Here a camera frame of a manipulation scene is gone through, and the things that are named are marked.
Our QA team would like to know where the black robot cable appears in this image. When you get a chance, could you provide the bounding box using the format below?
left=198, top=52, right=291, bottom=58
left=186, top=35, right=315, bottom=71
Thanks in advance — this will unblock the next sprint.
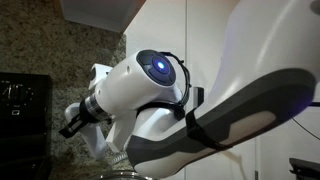
left=136, top=50, right=193, bottom=121

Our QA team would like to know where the shiny steel pot lid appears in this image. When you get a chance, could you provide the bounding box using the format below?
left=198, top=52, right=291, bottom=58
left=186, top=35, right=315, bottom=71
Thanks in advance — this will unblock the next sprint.
left=88, top=170, right=155, bottom=180

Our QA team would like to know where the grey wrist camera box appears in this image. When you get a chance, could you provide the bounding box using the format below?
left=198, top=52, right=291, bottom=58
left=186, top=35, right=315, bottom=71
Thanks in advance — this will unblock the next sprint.
left=105, top=116, right=138, bottom=154

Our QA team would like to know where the wooden upper cabinet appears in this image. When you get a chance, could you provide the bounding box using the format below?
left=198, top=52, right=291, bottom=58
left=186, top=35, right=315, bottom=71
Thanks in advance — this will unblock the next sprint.
left=59, top=0, right=147, bottom=34

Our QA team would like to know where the white door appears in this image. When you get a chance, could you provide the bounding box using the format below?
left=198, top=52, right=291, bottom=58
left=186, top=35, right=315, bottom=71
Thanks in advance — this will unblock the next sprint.
left=184, top=0, right=258, bottom=180

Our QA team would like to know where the black rounded furniture piece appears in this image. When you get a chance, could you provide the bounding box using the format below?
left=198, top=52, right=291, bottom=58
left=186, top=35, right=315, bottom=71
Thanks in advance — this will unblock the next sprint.
left=288, top=157, right=320, bottom=180

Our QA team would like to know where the black kitchen stove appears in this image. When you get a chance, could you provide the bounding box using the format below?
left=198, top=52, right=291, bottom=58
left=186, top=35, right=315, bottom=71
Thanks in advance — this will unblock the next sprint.
left=0, top=73, right=53, bottom=180

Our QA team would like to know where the thin black hanging cable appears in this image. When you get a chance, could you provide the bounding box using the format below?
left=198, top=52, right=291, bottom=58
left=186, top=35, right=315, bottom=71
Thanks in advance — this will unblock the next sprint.
left=292, top=118, right=320, bottom=141

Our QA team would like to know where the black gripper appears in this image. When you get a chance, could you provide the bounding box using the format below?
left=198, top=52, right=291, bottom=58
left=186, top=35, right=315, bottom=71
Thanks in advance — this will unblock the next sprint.
left=58, top=99, right=94, bottom=140

